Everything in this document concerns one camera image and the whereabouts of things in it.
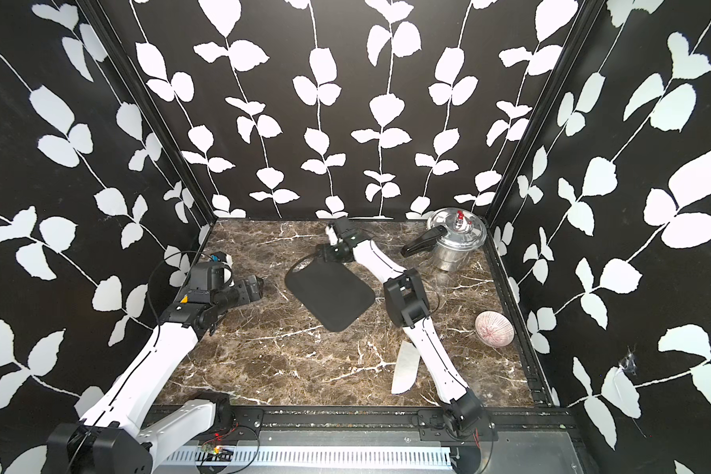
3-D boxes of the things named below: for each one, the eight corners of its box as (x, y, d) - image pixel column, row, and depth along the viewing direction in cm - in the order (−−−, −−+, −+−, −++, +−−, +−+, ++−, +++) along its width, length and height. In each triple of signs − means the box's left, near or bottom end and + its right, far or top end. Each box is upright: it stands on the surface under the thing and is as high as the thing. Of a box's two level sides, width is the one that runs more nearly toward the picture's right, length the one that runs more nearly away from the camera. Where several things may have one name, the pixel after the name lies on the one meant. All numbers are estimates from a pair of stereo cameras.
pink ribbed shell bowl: (476, 348, 89) (482, 341, 85) (469, 318, 96) (474, 310, 92) (511, 348, 90) (518, 341, 85) (501, 318, 96) (507, 310, 92)
